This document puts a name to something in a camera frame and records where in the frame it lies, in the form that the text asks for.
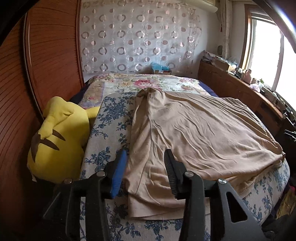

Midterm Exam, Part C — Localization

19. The beige printed t-shirt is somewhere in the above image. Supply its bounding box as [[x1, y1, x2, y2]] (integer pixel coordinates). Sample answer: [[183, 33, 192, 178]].
[[124, 88, 285, 220]]

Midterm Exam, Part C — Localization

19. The yellow plush toy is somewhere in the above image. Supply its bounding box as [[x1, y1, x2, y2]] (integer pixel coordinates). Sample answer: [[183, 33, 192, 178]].
[[27, 96, 99, 184]]

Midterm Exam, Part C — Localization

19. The yellow patterned bag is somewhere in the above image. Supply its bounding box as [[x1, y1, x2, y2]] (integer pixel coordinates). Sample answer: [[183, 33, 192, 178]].
[[276, 189, 295, 219]]

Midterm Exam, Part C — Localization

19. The blue floral white bedsheet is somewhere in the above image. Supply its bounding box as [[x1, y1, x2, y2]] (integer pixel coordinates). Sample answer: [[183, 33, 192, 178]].
[[80, 92, 290, 240]]

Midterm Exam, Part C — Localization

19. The dark blue blanket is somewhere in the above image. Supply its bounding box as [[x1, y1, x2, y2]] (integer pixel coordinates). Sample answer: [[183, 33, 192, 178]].
[[199, 81, 218, 97]]

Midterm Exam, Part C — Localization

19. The wooden side cabinet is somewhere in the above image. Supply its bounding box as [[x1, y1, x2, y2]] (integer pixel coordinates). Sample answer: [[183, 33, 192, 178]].
[[198, 60, 295, 145]]

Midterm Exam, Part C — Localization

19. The pink floral quilt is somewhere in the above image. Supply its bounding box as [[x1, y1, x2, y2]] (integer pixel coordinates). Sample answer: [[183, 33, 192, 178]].
[[79, 73, 210, 109]]

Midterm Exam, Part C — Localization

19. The cardboard box on cabinet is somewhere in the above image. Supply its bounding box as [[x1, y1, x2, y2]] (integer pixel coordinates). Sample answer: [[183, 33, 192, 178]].
[[212, 58, 236, 72]]

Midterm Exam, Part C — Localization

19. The blue tissue box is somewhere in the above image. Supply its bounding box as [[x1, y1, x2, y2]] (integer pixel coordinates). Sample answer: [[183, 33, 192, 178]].
[[151, 62, 171, 75]]

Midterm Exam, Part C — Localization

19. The brown wooden wardrobe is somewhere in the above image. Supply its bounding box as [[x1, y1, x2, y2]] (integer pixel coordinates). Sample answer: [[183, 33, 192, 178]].
[[1, 1, 83, 233]]

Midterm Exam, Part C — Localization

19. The circle patterned sheer curtain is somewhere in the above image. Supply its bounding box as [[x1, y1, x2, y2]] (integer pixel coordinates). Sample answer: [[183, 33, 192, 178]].
[[80, 1, 201, 76]]

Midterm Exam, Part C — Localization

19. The hanging window curtain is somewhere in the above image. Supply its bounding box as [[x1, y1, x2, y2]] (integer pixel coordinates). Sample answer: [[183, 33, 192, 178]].
[[219, 0, 233, 59]]

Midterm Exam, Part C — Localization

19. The window with wooden frame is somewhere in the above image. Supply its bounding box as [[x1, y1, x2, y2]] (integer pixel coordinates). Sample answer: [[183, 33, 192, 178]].
[[242, 4, 295, 109]]

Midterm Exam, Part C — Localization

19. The white wall air conditioner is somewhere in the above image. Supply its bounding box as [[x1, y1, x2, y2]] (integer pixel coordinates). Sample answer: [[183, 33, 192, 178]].
[[184, 0, 218, 13]]

